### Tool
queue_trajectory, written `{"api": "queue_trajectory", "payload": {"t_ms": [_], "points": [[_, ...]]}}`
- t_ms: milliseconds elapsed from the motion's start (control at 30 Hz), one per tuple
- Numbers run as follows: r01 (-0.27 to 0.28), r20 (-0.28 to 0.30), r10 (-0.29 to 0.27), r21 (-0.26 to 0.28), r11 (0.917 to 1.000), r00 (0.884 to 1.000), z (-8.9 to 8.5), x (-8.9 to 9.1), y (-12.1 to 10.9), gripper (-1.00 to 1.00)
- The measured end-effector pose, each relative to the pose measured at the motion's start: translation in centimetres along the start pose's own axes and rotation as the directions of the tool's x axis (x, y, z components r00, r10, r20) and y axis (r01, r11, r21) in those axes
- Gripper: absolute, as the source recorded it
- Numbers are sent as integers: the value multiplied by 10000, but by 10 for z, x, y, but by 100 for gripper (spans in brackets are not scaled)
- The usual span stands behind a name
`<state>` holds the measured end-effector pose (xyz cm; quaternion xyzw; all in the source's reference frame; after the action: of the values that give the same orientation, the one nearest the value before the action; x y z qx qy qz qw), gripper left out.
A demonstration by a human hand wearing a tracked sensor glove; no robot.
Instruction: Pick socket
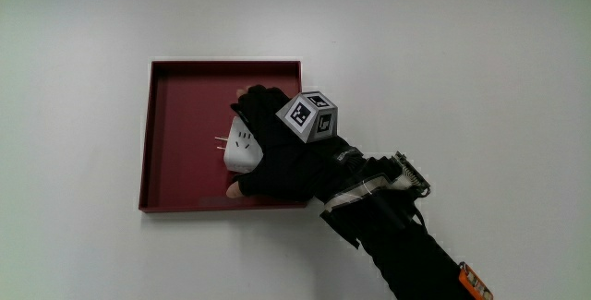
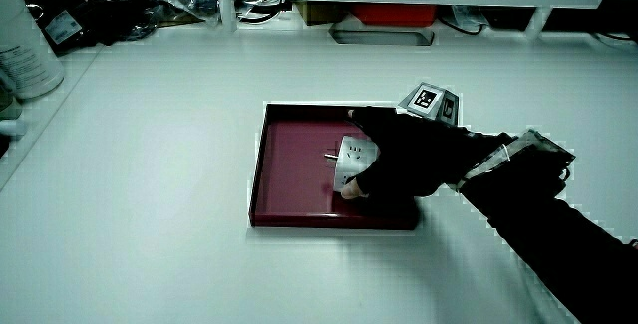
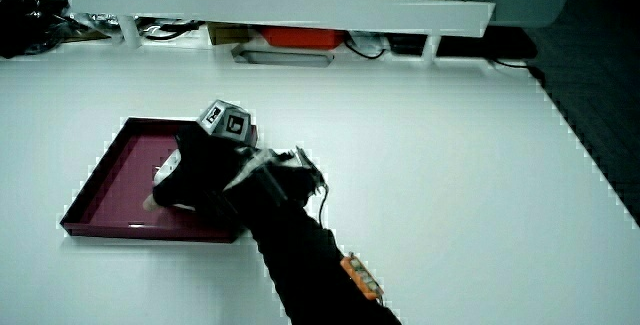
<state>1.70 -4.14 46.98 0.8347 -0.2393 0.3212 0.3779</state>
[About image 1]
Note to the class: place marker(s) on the person's right hand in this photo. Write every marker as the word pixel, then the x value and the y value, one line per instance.
pixel 286 166

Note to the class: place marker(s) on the white socket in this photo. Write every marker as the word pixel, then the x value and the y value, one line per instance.
pixel 240 152

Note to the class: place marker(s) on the person's right forearm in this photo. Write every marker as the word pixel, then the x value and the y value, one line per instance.
pixel 406 244

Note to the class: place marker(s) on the dark red square tray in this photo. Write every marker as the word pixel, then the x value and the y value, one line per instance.
pixel 184 106

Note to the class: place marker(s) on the wrist circuit board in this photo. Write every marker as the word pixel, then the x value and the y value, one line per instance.
pixel 413 173

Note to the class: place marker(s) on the orange device on sleeve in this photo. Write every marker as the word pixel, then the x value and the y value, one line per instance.
pixel 474 284

